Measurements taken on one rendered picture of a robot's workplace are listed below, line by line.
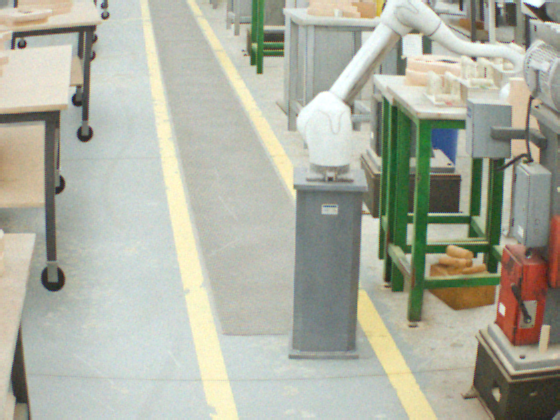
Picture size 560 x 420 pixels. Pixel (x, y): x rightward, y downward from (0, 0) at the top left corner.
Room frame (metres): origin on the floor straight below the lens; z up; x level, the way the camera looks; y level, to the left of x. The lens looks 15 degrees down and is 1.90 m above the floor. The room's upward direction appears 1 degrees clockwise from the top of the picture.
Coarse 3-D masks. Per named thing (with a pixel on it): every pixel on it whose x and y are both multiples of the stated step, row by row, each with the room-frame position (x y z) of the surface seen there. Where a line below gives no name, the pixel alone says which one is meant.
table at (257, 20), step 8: (256, 0) 12.17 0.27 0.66; (264, 0) 11.65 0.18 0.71; (256, 8) 12.17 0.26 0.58; (264, 8) 11.65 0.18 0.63; (256, 16) 12.17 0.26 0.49; (264, 16) 11.65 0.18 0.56; (256, 24) 12.17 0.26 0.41; (264, 24) 11.65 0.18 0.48; (256, 32) 12.17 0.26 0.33; (256, 40) 12.18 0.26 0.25; (256, 48) 11.82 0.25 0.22; (256, 64) 11.68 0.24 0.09; (256, 72) 11.67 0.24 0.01
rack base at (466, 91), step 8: (464, 80) 5.49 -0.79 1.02; (464, 88) 5.36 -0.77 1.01; (472, 88) 5.31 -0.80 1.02; (480, 88) 5.31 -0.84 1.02; (488, 88) 5.32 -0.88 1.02; (496, 88) 5.34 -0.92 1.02; (464, 96) 5.36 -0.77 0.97; (472, 96) 5.31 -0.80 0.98; (480, 96) 5.31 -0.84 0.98; (488, 96) 5.31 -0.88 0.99; (496, 96) 5.32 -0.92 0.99
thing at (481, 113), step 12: (468, 108) 4.43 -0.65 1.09; (480, 108) 4.38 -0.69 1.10; (492, 108) 4.38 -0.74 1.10; (504, 108) 4.39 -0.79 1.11; (468, 120) 4.43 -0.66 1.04; (480, 120) 4.38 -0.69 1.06; (492, 120) 4.38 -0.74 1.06; (504, 120) 4.39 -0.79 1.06; (468, 132) 4.43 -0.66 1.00; (480, 132) 4.38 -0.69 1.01; (468, 144) 4.42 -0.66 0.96; (480, 144) 4.38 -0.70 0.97; (492, 144) 4.39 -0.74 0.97; (504, 144) 4.39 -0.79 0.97; (480, 156) 4.38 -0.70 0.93; (492, 156) 4.39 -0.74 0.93; (504, 156) 4.39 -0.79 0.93; (516, 156) 4.33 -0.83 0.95; (504, 168) 4.39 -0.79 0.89
